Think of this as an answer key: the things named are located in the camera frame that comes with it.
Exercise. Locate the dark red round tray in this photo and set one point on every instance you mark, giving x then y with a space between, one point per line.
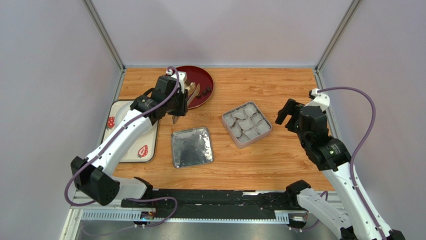
200 76

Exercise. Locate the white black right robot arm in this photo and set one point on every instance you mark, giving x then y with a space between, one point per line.
360 221

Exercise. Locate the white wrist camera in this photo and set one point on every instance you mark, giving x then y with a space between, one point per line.
318 99
181 76

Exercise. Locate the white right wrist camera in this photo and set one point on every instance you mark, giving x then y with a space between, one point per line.
318 99

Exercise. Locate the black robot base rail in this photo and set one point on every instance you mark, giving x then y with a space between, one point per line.
222 205

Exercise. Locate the metal serving tongs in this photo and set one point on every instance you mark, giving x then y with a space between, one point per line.
195 91

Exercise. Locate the strawberry pattern rectangular tray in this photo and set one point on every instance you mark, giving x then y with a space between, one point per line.
144 148

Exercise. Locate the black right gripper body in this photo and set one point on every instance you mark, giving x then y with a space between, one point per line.
292 115

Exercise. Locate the white scalloped plate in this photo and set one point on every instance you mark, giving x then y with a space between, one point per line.
123 106

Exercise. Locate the silver square tin lid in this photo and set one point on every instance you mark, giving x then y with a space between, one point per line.
191 147

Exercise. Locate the pink square chocolate tin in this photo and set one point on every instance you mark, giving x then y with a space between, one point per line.
246 124

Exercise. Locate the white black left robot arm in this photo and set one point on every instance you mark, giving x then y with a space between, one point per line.
93 175

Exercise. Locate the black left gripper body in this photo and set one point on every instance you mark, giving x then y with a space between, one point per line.
180 104

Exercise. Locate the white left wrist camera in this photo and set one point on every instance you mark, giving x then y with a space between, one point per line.
181 76

